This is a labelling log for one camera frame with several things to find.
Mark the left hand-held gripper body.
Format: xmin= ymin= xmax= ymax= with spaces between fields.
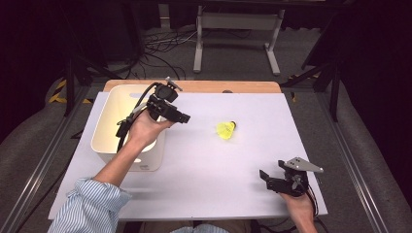
xmin=145 ymin=76 xmax=184 ymax=122

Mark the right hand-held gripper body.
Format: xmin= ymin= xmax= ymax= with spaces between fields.
xmin=265 ymin=156 xmax=325 ymax=198

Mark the yellow shuttlecock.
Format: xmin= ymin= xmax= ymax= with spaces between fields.
xmin=216 ymin=120 xmax=237 ymax=141

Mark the white plastic bin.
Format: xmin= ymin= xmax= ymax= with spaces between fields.
xmin=90 ymin=83 xmax=167 ymax=173

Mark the person's right hand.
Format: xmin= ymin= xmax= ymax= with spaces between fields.
xmin=280 ymin=190 xmax=317 ymax=225

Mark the person's left hand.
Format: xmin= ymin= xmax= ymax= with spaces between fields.
xmin=127 ymin=109 xmax=176 ymax=150

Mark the wooden table board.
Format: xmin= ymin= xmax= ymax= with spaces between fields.
xmin=102 ymin=79 xmax=283 ymax=95

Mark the black tripod stand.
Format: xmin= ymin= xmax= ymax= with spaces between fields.
xmin=280 ymin=59 xmax=342 ymax=123
xmin=62 ymin=52 xmax=122 ymax=118

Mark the yellow black floor tape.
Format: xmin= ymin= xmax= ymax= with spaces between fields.
xmin=48 ymin=79 xmax=94 ymax=106

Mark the white metal stand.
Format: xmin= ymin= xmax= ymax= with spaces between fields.
xmin=192 ymin=5 xmax=286 ymax=77

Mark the left arm striped sleeve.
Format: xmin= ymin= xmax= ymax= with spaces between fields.
xmin=48 ymin=177 xmax=229 ymax=233

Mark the bundle of floor cables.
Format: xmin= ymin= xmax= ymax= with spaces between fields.
xmin=139 ymin=27 xmax=199 ymax=81

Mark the metal rail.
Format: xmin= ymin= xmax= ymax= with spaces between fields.
xmin=315 ymin=91 xmax=412 ymax=233
xmin=0 ymin=86 xmax=95 ymax=233

